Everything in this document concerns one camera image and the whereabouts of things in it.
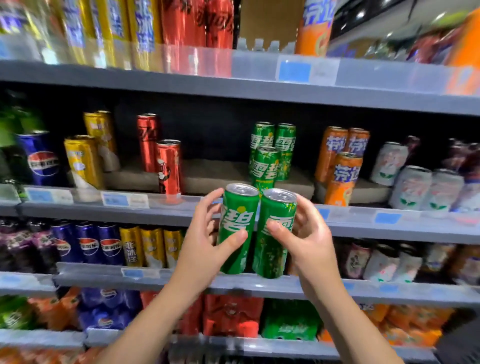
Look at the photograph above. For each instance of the person's right hand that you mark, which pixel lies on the person's right hand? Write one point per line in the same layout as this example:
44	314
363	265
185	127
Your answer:
315	255

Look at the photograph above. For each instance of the person's left hand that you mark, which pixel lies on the person's left hand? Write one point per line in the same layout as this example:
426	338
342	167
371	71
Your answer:
198	255

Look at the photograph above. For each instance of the slim yellow soda can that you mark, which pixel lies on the slim yellow soda can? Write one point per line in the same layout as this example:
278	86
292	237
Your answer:
152	247
131	247
172	247

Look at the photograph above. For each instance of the orange soda can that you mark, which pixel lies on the orange soda can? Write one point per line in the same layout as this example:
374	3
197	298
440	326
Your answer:
342	180
313	33
357	144
467	48
330	146

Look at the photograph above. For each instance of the blue soda can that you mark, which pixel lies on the blue soda can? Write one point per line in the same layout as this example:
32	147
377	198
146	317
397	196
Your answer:
65	243
110	245
88	245
41	161

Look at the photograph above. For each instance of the red soda can figure print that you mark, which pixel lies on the red soda can figure print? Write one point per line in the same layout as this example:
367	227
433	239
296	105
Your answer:
168	168

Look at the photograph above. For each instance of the red soda can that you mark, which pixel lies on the red soda can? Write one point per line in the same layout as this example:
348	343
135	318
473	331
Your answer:
147	131
219	22
180	22

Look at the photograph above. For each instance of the grey metal shelf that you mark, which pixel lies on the grey metal shelf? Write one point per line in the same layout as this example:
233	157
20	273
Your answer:
187	84

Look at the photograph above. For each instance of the row of red-white-blue cans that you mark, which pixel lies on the row of red-white-blue cans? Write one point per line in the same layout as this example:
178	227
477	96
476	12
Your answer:
470	176

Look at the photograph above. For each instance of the row of yellow cans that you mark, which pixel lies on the row of yellow cans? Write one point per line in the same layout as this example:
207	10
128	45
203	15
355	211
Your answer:
112	22

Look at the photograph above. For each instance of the person's left forearm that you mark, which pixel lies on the person's left forearm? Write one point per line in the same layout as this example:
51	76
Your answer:
150	330

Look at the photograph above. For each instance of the red drink multipack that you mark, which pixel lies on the red drink multipack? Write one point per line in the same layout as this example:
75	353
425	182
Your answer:
193	318
232	315

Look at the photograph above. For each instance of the green drink multipack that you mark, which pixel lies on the green drink multipack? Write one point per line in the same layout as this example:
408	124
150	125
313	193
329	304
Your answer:
15	315
290	320

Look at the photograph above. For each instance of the orange drink multipack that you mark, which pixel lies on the orange drink multipack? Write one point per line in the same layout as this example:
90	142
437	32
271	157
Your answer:
56	311
375	313
416	326

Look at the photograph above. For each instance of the blue drink multipack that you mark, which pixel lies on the blue drink multipack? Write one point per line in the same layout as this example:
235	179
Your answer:
108	307

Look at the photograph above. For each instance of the row of clear water bottles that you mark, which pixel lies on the row of clear water bottles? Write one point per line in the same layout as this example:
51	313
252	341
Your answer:
258	45

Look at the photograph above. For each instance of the cluster of green plastic bottles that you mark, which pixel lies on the cluster of green plastic bottles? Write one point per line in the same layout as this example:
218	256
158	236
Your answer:
15	123

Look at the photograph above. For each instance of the brown wooden panel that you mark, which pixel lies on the brown wooden panel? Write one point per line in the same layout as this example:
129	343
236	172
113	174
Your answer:
270	18

